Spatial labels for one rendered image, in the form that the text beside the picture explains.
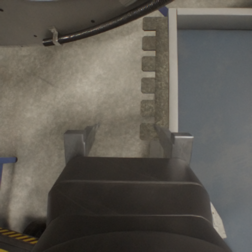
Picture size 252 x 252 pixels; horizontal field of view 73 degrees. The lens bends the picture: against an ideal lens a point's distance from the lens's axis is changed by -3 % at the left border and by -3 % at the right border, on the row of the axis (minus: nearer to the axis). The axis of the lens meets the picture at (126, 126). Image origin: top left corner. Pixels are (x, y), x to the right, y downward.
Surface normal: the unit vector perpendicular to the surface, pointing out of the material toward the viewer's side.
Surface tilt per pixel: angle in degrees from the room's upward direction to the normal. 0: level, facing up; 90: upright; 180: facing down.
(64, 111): 0
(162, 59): 0
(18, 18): 90
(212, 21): 90
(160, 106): 0
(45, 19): 90
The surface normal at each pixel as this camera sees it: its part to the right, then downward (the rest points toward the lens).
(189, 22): -0.04, 0.99
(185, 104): -0.09, -0.15
